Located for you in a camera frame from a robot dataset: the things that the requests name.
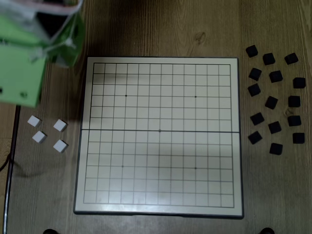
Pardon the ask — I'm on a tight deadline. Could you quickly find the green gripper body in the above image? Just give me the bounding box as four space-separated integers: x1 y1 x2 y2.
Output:
0 12 85 68

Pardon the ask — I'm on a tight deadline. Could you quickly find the white cube stone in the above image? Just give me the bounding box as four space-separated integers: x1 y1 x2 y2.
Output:
32 130 48 144
53 139 69 154
27 115 42 128
53 118 68 133

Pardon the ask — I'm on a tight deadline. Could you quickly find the white gridded go board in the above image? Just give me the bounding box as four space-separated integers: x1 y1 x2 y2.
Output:
73 56 244 219

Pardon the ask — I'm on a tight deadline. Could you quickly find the black cube stone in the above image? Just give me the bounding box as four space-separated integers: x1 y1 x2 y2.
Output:
264 96 279 110
288 95 301 108
248 67 263 81
248 131 263 145
250 112 265 126
268 120 283 135
284 52 299 65
269 70 284 83
287 115 302 127
247 83 262 97
269 142 284 156
262 52 276 66
292 77 307 89
292 132 306 144
245 44 259 59

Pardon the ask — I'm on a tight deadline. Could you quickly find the dark table edge trim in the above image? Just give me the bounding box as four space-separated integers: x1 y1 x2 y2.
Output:
3 104 22 234

